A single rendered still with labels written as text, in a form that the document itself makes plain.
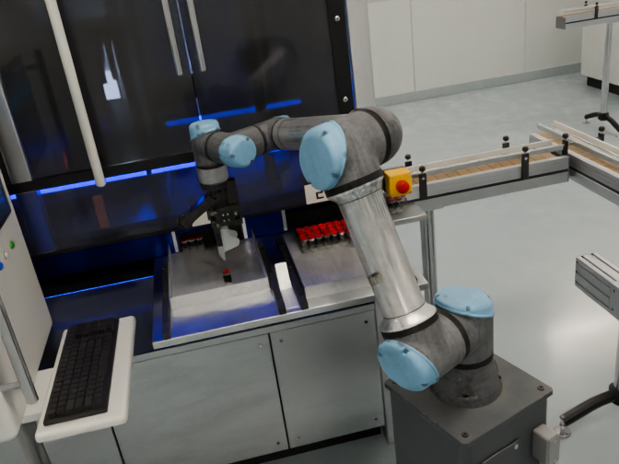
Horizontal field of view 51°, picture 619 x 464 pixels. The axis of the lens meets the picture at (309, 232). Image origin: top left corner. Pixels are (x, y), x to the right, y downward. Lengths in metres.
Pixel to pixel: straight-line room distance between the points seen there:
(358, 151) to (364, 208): 0.10
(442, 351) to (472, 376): 0.15
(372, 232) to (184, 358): 1.07
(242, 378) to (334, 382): 0.32
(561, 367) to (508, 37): 4.89
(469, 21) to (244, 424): 5.46
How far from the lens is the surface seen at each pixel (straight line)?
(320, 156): 1.18
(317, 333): 2.14
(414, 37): 6.85
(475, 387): 1.41
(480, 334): 1.35
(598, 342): 3.05
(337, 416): 2.36
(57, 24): 1.72
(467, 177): 2.20
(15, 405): 1.62
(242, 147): 1.50
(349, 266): 1.78
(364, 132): 1.21
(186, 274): 1.89
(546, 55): 7.52
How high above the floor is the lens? 1.72
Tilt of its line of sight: 25 degrees down
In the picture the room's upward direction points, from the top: 8 degrees counter-clockwise
